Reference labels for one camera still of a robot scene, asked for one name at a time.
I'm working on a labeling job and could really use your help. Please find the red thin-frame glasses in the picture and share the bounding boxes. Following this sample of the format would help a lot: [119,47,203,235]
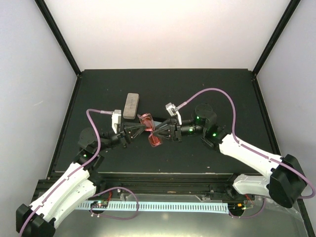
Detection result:
[138,114,162,147]

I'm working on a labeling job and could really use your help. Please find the grey glasses case green lining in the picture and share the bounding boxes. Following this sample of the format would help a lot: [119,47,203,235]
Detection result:
[123,93,139,119]

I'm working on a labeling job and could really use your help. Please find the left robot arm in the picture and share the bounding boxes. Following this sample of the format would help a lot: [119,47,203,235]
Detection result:
[16,122,145,237]

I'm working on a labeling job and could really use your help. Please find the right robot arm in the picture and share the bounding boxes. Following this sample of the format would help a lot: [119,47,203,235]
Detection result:
[153,103,307,208]

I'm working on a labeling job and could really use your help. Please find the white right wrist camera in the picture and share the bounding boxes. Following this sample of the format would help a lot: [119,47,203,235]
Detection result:
[165,103,182,125]

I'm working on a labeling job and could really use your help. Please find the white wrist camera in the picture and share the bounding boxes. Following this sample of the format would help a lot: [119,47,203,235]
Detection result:
[165,103,182,125]
[112,110,121,134]

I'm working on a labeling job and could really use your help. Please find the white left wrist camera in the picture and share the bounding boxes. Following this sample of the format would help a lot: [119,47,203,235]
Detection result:
[112,110,121,134]

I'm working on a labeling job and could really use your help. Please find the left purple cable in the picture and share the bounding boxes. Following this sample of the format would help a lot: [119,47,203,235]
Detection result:
[18,108,117,235]

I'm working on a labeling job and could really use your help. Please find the purple cable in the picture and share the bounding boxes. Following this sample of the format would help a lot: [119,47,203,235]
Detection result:
[18,108,117,235]
[175,87,316,199]

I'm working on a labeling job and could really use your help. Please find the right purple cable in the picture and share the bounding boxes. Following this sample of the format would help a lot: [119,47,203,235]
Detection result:
[175,87,316,199]

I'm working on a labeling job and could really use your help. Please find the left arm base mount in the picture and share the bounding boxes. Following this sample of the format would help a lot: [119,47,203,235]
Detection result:
[89,187,122,217]

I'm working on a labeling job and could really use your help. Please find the white slotted cable duct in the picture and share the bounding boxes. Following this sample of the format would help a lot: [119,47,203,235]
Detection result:
[75,200,229,214]

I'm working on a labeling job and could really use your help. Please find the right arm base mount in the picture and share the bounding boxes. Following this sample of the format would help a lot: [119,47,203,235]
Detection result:
[208,183,255,218]

